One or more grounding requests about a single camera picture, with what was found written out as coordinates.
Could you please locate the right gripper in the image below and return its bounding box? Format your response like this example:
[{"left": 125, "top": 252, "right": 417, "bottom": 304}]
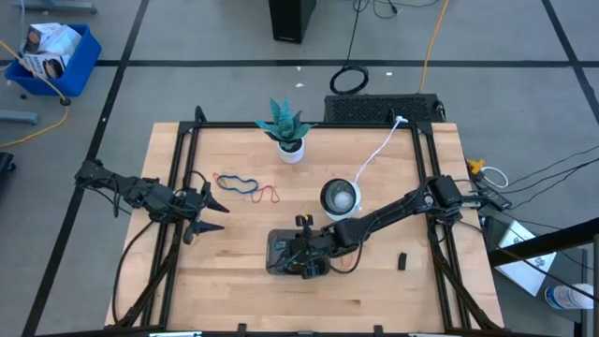
[{"left": 279, "top": 213, "right": 334, "bottom": 281}]

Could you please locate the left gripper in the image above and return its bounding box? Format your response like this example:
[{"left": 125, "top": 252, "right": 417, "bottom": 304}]
[{"left": 175, "top": 181, "right": 231, "bottom": 245}]

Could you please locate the thin red rubber band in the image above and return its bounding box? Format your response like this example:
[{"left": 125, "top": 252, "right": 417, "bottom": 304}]
[{"left": 212, "top": 171, "right": 281, "bottom": 205}]

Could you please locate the transparent grey plastic bin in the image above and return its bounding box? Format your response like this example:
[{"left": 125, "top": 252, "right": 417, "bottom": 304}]
[{"left": 265, "top": 227, "right": 334, "bottom": 277}]

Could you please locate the dark blue rubber band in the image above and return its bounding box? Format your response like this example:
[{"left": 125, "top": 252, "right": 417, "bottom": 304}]
[{"left": 217, "top": 174, "right": 259, "bottom": 196}]

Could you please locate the white cup with black rim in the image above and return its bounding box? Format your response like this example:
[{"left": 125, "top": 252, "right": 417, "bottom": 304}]
[{"left": 319, "top": 178, "right": 363, "bottom": 223}]

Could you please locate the white ball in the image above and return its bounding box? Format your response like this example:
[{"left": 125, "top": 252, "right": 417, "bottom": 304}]
[{"left": 332, "top": 190, "right": 355, "bottom": 211}]

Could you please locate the green succulent in white pot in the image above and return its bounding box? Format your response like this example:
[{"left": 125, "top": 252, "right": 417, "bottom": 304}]
[{"left": 255, "top": 97, "right": 318, "bottom": 165}]

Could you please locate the black perforated computer case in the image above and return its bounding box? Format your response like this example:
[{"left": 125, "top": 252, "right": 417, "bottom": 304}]
[{"left": 323, "top": 93, "right": 445, "bottom": 125}]

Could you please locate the black power strip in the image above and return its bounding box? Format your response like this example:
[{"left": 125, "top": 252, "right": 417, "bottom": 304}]
[{"left": 473, "top": 179, "right": 514, "bottom": 212}]

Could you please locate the blue plastic crate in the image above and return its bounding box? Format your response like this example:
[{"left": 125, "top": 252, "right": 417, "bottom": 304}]
[{"left": 4, "top": 22, "right": 103, "bottom": 98}]

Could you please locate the black tower case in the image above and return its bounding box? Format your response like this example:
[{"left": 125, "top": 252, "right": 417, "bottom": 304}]
[{"left": 268, "top": 0, "right": 317, "bottom": 45}]

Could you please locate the black chair base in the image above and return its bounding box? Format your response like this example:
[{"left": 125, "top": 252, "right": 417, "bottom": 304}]
[{"left": 0, "top": 152, "right": 17, "bottom": 188}]

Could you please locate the grey desk foot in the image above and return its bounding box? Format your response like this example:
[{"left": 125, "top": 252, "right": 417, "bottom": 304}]
[
  {"left": 12, "top": 0, "right": 98, "bottom": 15},
  {"left": 0, "top": 110, "right": 39, "bottom": 126}
]

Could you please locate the white cardboard box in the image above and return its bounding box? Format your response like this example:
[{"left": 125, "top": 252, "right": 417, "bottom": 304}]
[
  {"left": 22, "top": 22, "right": 82, "bottom": 56},
  {"left": 20, "top": 51, "right": 71, "bottom": 80}
]

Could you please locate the black side table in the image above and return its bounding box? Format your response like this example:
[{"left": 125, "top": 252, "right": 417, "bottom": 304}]
[{"left": 486, "top": 217, "right": 599, "bottom": 337}]

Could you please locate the white bottle with blue label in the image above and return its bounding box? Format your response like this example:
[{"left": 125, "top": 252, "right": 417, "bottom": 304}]
[{"left": 544, "top": 282, "right": 595, "bottom": 311}]

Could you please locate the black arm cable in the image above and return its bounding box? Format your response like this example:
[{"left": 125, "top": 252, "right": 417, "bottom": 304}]
[{"left": 110, "top": 217, "right": 160, "bottom": 325}]

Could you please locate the black coiled cable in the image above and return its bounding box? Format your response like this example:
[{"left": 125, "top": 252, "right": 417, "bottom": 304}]
[{"left": 329, "top": 0, "right": 371, "bottom": 96}]

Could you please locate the yellow floor cable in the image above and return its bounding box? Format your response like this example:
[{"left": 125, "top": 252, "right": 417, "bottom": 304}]
[{"left": 0, "top": 40, "right": 71, "bottom": 150}]

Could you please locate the white looped cable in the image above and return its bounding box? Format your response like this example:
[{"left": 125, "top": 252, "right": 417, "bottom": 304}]
[{"left": 480, "top": 165, "right": 510, "bottom": 190}]

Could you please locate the yellow hanging cable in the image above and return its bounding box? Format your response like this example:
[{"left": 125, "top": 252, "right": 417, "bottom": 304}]
[{"left": 417, "top": 0, "right": 450, "bottom": 94}]

